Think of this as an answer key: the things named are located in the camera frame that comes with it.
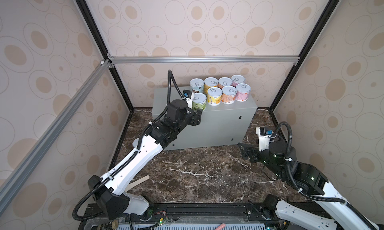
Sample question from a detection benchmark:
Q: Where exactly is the green label can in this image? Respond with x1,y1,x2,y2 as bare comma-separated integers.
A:
192,93,207,111

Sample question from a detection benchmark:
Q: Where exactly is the teal can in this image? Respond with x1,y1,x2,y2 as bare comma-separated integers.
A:
190,78,205,93

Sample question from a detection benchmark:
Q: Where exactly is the yellow label can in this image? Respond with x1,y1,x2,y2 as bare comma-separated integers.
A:
204,77,218,94

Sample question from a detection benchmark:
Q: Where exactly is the brown orange label can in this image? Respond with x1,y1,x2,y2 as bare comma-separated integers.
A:
221,86,237,104

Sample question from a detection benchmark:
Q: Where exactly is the orange pink label can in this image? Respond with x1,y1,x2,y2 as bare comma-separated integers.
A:
218,77,233,89

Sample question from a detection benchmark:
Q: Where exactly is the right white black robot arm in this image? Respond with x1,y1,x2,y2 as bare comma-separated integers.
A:
238,140,381,230

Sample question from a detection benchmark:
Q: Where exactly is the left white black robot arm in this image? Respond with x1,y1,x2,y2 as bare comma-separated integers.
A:
72,99,203,221

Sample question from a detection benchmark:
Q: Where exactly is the grey metal cabinet box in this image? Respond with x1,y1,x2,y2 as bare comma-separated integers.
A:
165,98,257,151

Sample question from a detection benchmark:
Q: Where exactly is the pink pen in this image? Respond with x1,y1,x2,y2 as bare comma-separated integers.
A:
215,223,226,230

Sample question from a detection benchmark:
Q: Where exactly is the wooden spatula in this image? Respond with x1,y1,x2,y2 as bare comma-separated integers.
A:
125,175,150,192

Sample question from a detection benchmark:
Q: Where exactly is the brass cylinder on base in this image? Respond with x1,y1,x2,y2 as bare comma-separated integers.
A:
96,220,119,230

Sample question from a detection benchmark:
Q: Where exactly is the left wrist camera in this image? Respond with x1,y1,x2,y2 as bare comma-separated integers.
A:
183,89,194,108

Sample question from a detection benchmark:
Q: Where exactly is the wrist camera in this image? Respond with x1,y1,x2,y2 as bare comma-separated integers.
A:
183,89,194,108
256,127,273,152

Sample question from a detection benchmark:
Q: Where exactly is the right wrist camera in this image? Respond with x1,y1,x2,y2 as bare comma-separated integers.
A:
256,127,273,152

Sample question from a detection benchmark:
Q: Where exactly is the horizontal aluminium rail back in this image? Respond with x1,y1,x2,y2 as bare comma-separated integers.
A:
111,55,300,64

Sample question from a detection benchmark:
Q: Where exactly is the diagonal aluminium rail left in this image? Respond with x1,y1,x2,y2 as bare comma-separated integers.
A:
1,59,111,214

